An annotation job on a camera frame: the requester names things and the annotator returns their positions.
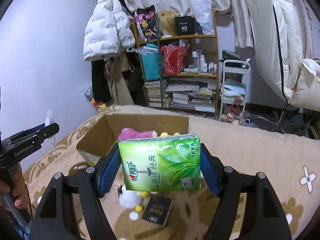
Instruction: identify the white fluffy plush toy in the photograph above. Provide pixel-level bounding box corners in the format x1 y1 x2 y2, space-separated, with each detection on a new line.
117 184 150 212

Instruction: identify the black tissue pack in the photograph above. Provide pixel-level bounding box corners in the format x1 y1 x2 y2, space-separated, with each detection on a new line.
142 195 174 227

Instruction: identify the green tissue pack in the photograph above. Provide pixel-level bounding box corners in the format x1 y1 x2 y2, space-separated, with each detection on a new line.
118 134 201 192

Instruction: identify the pink plush bear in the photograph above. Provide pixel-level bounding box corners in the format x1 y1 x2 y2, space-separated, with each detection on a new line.
118 128 158 142

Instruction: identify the yellow plush bear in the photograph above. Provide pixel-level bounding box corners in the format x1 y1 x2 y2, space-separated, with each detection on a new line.
158 132 181 137

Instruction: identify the person's left hand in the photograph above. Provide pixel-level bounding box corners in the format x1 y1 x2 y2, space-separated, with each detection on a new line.
12 163 29 209

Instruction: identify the beige brown patterned rug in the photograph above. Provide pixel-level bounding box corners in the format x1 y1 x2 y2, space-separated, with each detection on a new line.
24 106 319 239

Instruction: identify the printed cardboard box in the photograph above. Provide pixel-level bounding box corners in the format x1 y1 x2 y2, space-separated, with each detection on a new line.
76 114 189 165

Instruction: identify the beige trench coat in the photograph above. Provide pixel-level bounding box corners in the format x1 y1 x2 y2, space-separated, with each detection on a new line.
105 53 134 106

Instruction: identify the white metal trolley cart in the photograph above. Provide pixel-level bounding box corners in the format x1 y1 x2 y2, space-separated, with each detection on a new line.
219 58 251 125

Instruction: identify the white puffer jacket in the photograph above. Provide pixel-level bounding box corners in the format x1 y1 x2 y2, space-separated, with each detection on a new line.
83 0 136 61

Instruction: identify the stack of books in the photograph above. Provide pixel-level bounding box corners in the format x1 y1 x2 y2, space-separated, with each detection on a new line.
144 80 168 107

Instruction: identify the teal shopping bag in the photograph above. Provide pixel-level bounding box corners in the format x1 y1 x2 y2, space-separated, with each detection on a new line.
138 43 159 81

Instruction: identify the wooden bookshelf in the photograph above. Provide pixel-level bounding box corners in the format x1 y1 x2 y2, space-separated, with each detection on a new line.
133 8 219 115

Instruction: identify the red gift bag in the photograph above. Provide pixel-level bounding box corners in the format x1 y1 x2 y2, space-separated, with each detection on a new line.
161 45 189 75

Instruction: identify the black pink printed bag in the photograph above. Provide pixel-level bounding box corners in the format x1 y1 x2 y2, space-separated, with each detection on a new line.
135 5 157 41

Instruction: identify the blonde wig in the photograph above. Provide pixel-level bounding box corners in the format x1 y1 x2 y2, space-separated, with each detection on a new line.
158 10 178 37

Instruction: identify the white duvet on chair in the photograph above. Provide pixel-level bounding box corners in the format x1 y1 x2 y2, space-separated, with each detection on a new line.
246 0 319 111

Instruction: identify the black paper bag 40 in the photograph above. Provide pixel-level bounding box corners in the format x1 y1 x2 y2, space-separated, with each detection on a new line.
175 16 195 36

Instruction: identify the white plastic bag on shelf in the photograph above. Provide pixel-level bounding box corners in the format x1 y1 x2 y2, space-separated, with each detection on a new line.
190 0 215 35

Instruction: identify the snack bag by wall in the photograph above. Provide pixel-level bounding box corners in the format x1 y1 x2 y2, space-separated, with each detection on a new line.
81 83 113 112

